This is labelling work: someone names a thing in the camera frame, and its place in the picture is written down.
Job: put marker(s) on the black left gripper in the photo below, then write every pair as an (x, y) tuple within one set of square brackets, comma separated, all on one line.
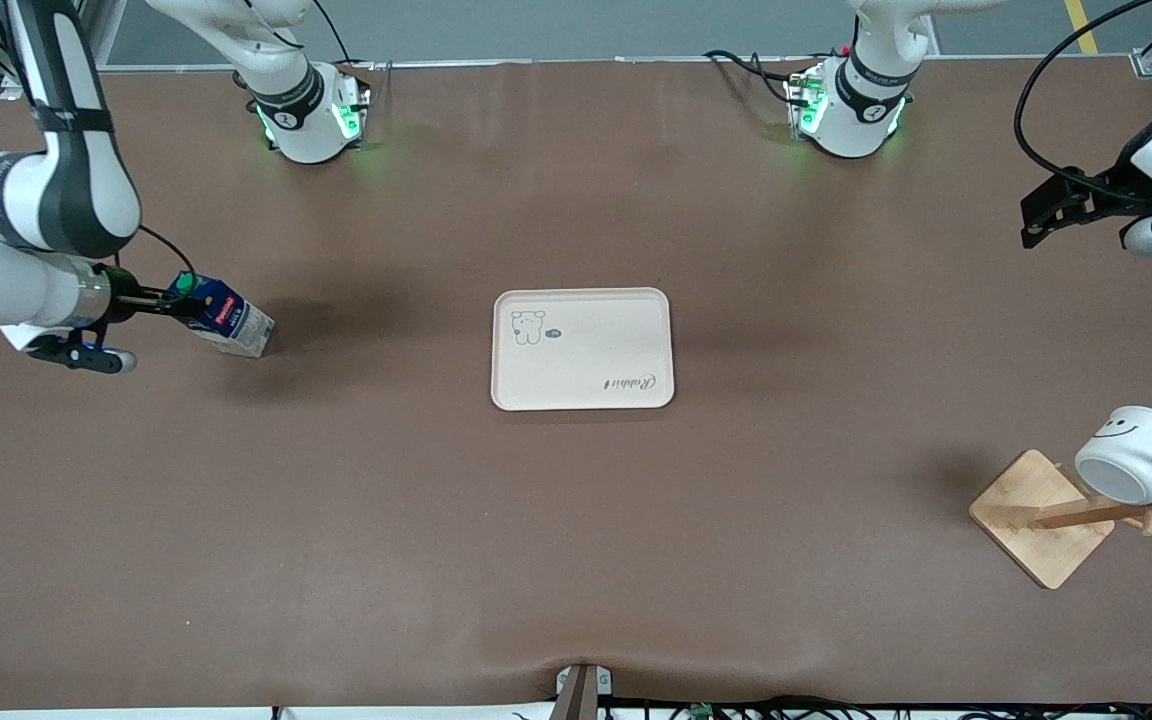
[(1118, 187)]

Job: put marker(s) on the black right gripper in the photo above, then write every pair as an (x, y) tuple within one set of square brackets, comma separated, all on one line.
[(122, 291)]

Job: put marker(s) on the blue milk carton green cap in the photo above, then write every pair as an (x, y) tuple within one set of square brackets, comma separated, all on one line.
[(236, 322)]

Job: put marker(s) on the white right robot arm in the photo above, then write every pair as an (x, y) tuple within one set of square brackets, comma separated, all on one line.
[(16, 285)]

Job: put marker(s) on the wooden cup rack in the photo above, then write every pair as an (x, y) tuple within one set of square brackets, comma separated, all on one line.
[(1041, 515)]

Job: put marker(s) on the beige plastic tray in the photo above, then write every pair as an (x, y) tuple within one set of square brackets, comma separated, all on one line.
[(586, 350)]

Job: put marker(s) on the grey table edge bracket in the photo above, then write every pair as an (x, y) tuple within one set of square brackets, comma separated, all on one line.
[(583, 690)]

